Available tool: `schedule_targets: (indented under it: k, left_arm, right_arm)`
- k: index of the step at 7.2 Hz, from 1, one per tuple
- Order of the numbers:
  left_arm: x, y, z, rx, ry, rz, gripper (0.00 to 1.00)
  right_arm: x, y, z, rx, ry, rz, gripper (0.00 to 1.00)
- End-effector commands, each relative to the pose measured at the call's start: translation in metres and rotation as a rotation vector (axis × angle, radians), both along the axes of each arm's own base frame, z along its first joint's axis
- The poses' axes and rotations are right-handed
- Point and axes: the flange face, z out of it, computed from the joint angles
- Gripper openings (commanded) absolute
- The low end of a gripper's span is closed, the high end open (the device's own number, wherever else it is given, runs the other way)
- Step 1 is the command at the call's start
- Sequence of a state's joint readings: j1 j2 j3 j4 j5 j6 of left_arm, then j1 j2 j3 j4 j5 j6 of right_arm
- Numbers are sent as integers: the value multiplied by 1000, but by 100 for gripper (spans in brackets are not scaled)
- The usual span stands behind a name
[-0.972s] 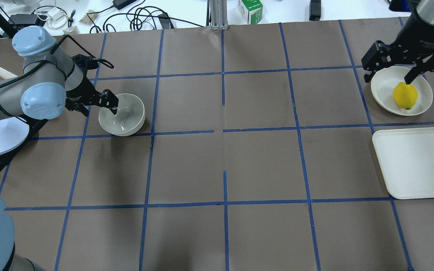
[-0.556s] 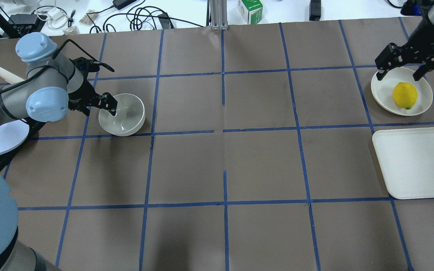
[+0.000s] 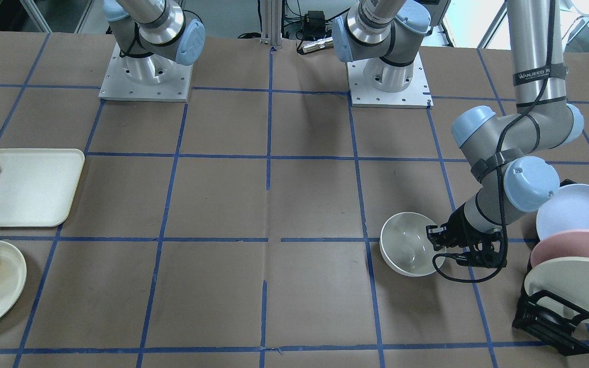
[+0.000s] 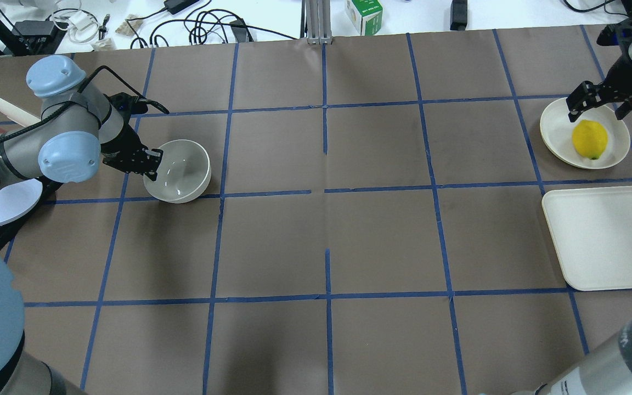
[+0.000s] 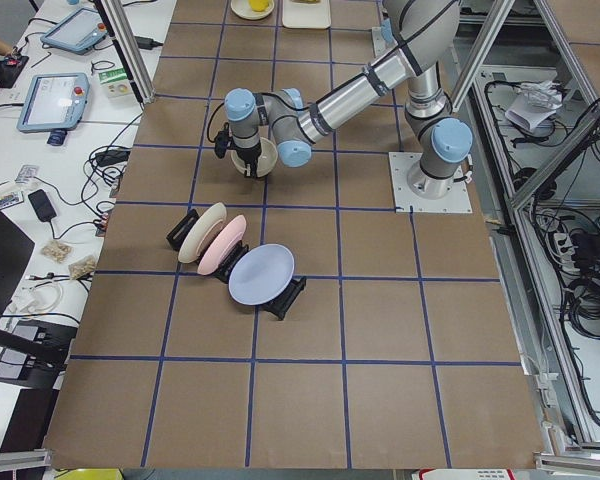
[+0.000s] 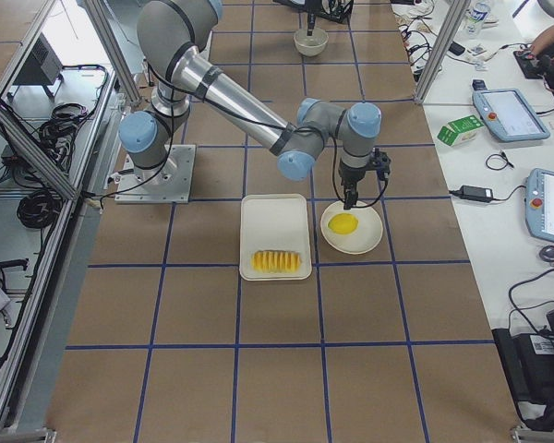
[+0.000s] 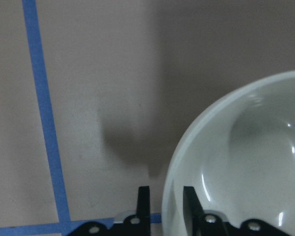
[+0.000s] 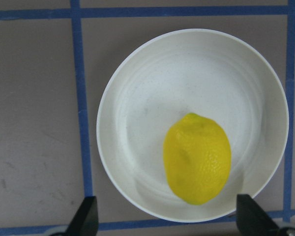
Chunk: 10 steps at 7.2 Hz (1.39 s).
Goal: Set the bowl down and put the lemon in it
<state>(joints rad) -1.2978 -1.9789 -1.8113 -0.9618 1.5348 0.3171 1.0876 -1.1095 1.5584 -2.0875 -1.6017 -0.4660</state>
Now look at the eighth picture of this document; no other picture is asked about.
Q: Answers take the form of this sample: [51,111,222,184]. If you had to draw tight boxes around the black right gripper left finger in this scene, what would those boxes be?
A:
[65,196,99,236]

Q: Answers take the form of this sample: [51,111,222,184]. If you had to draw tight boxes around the yellow lemon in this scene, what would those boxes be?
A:
[163,113,231,205]

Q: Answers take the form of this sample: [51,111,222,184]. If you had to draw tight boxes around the round cream plate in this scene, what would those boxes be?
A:
[96,29,289,223]

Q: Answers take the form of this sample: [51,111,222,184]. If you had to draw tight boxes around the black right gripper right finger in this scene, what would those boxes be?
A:
[236,194,279,236]

